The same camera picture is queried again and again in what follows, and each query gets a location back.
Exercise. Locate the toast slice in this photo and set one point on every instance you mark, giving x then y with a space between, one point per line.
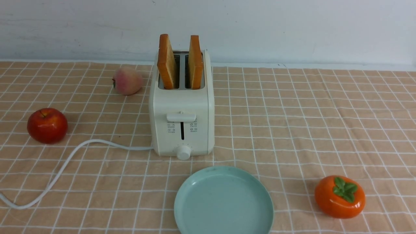
195 62
166 63

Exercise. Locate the white two-slot toaster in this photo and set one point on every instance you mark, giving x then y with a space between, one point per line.
182 119

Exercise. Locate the orange checkered tablecloth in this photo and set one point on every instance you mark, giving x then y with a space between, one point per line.
288 127

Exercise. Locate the light blue plate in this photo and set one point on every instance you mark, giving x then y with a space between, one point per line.
223 200

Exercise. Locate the pink peach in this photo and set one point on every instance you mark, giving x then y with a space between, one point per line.
127 81

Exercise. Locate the orange persimmon with green leaf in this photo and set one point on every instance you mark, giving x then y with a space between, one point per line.
340 197

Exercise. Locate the red apple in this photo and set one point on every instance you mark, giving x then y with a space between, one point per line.
47 126

